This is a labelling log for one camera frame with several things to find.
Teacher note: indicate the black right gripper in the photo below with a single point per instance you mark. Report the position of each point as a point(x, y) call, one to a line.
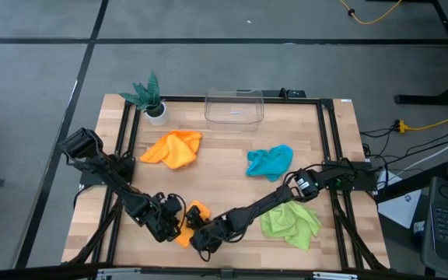
point(208, 233)

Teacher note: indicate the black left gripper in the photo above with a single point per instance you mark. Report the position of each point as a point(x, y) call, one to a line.
point(163, 218)

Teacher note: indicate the orange microfiber towel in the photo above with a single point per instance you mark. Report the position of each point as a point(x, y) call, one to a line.
point(177, 149)
point(185, 237)

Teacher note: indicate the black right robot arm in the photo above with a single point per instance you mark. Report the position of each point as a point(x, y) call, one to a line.
point(263, 202)

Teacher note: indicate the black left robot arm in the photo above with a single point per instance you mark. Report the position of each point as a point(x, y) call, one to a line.
point(107, 179)

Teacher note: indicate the lime green microfiber towel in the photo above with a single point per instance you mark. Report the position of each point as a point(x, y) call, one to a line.
point(290, 227)

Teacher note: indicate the teal microfiber towel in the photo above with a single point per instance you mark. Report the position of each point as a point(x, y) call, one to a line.
point(270, 163)

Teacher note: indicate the artificial plant in white pot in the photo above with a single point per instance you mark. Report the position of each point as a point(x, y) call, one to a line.
point(152, 101)

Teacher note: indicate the clear plastic bin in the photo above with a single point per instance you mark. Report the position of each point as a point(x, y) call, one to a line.
point(233, 114)

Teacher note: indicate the white cardboard box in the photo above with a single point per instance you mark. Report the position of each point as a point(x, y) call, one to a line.
point(401, 210)

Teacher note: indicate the silver metal bracket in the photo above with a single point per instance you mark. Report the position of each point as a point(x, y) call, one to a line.
point(119, 274)
point(334, 276)

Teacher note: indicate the black metal rig frame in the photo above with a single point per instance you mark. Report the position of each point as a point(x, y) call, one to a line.
point(185, 99)

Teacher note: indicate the black desk leg frame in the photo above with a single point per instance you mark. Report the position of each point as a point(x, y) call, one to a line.
point(422, 99)

